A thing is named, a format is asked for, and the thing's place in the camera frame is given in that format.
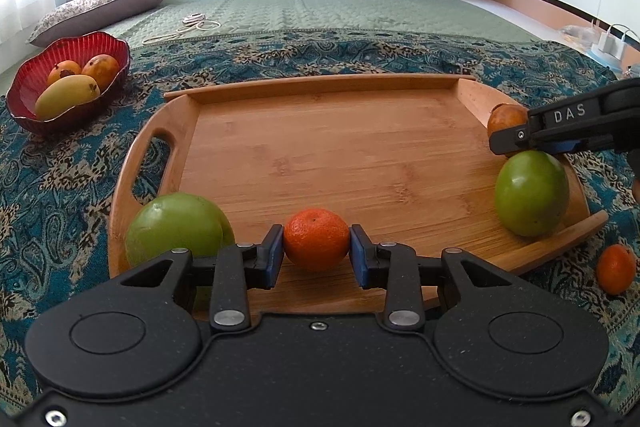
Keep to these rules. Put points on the clear plastic bag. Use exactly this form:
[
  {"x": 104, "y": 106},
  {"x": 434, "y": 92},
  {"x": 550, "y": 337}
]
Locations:
[{"x": 577, "y": 34}]

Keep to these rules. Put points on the brown orange round fruit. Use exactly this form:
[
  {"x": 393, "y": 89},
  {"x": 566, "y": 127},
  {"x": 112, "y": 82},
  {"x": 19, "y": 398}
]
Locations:
[{"x": 502, "y": 119}]

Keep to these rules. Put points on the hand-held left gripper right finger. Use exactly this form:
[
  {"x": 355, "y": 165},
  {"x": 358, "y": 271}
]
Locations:
[{"x": 358, "y": 257}]

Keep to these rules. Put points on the floral pillow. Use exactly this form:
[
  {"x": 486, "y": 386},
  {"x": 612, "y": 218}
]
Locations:
[{"x": 100, "y": 4}]

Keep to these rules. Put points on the white charger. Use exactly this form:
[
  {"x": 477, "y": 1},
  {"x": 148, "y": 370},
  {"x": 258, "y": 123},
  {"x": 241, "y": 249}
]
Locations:
[{"x": 612, "y": 43}]

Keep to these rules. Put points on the large green fruit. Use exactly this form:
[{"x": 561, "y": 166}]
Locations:
[
  {"x": 532, "y": 194},
  {"x": 175, "y": 227}
]

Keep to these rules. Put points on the wooden tray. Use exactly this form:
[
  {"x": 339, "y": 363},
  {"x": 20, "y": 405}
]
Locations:
[{"x": 325, "y": 147}]

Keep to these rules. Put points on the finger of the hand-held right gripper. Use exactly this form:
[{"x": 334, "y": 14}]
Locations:
[{"x": 550, "y": 132}]

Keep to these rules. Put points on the small orange red mango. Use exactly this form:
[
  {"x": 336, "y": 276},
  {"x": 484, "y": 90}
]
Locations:
[
  {"x": 101, "y": 69},
  {"x": 64, "y": 69}
]

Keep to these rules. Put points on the green quilted bed cover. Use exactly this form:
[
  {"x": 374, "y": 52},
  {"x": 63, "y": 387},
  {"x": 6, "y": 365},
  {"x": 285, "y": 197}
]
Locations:
[{"x": 325, "y": 7}]

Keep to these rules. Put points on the red ribbed bowl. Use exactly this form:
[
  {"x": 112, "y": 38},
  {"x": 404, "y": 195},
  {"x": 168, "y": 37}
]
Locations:
[{"x": 30, "y": 82}]

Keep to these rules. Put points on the orange mandarin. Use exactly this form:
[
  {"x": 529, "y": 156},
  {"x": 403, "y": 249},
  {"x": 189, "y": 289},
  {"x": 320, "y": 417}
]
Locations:
[
  {"x": 316, "y": 239},
  {"x": 616, "y": 269}
]

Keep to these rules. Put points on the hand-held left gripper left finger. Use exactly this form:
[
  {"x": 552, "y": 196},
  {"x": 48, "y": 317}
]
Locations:
[{"x": 274, "y": 254}]

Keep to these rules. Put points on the yellow mango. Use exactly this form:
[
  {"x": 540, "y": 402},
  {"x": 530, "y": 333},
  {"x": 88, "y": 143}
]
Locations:
[{"x": 65, "y": 97}]

